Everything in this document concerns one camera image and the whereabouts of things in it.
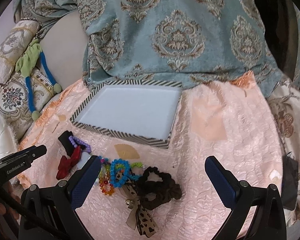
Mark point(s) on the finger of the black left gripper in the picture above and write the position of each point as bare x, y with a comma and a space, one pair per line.
28, 154

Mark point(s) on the pink quilted bedspread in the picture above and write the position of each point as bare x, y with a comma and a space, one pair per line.
229, 120

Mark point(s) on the beige pillow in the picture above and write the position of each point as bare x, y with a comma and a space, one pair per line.
64, 46

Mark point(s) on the floral embroidered cushion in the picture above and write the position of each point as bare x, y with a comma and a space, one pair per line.
14, 96

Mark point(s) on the cream embroidered bolster pillow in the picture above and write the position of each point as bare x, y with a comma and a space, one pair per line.
14, 46

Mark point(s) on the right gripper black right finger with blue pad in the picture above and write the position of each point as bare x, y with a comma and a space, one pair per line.
256, 212

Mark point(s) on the teal damask blanket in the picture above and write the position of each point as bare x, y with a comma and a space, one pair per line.
187, 41

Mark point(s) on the red bow hair clip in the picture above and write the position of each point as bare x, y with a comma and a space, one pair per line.
66, 164

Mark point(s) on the person's left hand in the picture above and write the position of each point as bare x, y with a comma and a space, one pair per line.
4, 209

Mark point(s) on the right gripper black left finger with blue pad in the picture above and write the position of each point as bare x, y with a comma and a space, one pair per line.
56, 206

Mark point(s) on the green and blue plush toy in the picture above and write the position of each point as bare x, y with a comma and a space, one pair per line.
25, 66

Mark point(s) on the leopard print ribbon bow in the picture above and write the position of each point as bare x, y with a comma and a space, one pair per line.
139, 217

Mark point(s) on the striped white tray box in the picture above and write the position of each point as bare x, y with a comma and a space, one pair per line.
138, 111

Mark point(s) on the dark brown scrunchie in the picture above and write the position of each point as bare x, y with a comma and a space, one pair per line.
155, 193

